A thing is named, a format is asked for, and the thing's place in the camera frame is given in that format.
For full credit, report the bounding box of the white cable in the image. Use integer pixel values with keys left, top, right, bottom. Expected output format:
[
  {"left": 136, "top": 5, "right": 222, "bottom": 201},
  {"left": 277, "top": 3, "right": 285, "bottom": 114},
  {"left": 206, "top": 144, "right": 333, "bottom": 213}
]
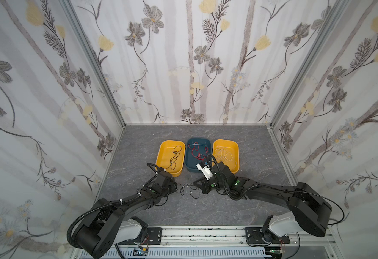
[{"left": 214, "top": 146, "right": 236, "bottom": 166}]

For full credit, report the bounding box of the red cable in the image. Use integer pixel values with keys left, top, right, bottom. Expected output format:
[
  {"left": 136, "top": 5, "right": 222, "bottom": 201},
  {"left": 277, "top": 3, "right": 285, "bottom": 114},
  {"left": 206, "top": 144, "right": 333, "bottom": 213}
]
[{"left": 188, "top": 142, "right": 210, "bottom": 161}]

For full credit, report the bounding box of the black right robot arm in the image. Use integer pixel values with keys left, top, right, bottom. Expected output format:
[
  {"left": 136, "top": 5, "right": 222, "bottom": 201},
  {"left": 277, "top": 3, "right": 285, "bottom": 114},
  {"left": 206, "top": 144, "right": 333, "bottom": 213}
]
[{"left": 194, "top": 161, "right": 333, "bottom": 242}]

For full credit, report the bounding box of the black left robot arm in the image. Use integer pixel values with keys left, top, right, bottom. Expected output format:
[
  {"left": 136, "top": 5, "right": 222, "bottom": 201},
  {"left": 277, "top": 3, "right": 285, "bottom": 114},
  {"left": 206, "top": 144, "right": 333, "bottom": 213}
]
[{"left": 67, "top": 163, "right": 177, "bottom": 259}]

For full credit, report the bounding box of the right yellow plastic bin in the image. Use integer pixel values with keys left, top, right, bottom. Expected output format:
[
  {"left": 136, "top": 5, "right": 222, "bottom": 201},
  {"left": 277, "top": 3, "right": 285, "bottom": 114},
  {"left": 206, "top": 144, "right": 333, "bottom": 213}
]
[{"left": 213, "top": 139, "right": 240, "bottom": 174}]

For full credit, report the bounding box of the yellow plastic bin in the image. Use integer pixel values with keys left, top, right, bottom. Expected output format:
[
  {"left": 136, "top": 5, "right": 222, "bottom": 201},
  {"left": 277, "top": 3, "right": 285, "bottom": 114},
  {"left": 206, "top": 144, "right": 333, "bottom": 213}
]
[
  {"left": 155, "top": 140, "right": 186, "bottom": 177},
  {"left": 213, "top": 139, "right": 240, "bottom": 174}
]

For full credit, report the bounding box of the left yellow plastic bin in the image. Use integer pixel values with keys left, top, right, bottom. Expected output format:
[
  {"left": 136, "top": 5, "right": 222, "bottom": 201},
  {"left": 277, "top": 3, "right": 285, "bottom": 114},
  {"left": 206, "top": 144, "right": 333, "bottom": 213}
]
[{"left": 155, "top": 140, "right": 186, "bottom": 177}]

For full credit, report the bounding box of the teal plastic bin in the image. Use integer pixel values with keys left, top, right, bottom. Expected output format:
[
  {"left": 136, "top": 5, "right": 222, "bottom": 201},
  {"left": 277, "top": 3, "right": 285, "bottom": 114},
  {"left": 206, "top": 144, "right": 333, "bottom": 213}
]
[{"left": 184, "top": 138, "right": 212, "bottom": 173}]

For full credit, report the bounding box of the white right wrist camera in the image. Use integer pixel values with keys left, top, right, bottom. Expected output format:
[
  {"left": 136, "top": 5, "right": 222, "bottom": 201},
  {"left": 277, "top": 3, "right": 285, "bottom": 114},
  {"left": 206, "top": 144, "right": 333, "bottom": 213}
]
[{"left": 196, "top": 161, "right": 213, "bottom": 180}]

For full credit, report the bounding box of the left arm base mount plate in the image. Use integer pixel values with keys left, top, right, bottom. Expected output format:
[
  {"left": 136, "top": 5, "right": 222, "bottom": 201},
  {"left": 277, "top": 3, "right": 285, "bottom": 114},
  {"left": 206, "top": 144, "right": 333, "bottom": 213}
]
[{"left": 134, "top": 227, "right": 163, "bottom": 246}]

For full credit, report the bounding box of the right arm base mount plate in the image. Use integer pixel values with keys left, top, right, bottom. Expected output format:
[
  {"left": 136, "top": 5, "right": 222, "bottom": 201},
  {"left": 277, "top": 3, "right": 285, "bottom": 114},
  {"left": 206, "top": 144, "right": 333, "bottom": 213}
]
[{"left": 245, "top": 227, "right": 290, "bottom": 246}]

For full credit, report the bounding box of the white perforated cable duct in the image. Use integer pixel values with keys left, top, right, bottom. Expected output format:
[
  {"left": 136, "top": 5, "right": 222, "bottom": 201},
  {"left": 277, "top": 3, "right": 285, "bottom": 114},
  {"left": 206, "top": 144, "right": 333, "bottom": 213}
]
[{"left": 104, "top": 247, "right": 269, "bottom": 259}]

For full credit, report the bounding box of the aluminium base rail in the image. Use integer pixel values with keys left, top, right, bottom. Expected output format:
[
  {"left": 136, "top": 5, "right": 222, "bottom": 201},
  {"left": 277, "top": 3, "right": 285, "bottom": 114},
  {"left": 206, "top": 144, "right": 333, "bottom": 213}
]
[{"left": 65, "top": 224, "right": 338, "bottom": 259}]

